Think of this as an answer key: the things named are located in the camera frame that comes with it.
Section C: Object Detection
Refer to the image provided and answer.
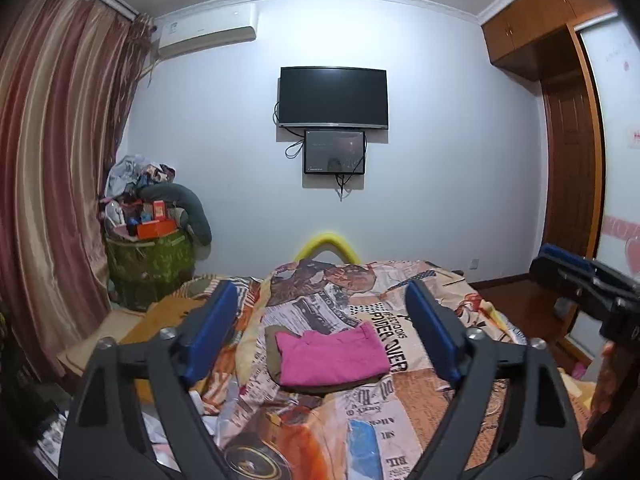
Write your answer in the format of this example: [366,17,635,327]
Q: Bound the yellow wooden board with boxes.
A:
[56,296,205,376]

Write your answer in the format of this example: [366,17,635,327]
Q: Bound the striped red curtain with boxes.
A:
[1,0,151,376]

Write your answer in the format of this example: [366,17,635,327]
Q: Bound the orange box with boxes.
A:
[137,200,178,240]

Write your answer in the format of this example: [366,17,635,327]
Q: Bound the brown wooden wardrobe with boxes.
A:
[480,0,616,258]

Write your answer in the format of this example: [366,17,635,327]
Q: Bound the small wall monitor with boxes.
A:
[303,130,367,176]

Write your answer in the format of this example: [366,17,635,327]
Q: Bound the yellow foam ring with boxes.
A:
[293,231,362,265]

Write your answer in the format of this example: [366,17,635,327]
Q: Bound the white crumpled paper pile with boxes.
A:
[34,367,224,479]

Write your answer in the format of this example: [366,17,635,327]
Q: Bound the newspaper print bed sheet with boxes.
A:
[134,258,597,480]

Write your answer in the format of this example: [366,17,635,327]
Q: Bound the pink pants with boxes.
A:
[274,320,393,388]

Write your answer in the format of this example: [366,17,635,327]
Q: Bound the white air conditioner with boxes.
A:
[157,3,258,60]

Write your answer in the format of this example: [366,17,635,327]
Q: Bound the black wall television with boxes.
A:
[276,66,390,129]

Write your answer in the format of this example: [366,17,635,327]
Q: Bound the green camouflage basket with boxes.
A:
[105,230,195,311]

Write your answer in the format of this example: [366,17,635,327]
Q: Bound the olive green folded pants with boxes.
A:
[263,324,386,395]

